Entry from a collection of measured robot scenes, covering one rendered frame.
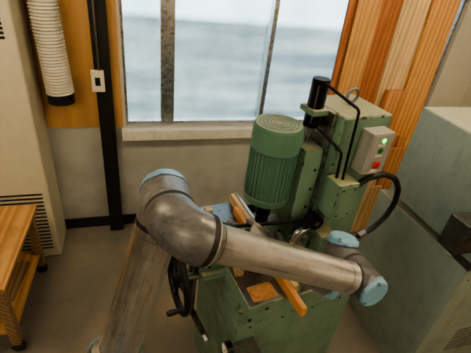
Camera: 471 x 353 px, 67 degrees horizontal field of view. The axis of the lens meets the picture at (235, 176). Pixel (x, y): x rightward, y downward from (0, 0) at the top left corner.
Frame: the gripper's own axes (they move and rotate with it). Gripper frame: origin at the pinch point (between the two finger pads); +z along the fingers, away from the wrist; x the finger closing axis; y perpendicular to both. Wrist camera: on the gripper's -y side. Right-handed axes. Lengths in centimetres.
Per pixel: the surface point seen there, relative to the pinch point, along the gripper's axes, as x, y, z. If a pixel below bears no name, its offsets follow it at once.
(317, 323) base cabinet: 51, -32, -40
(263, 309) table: 22.8, 3.7, -17.2
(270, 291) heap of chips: 18.0, -1.3, -16.9
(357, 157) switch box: -32, -29, -25
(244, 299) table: 20.9, 5.7, -10.1
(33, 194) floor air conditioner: 68, -30, 143
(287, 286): 14.7, -3.8, -21.7
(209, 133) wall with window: 23, -121, 76
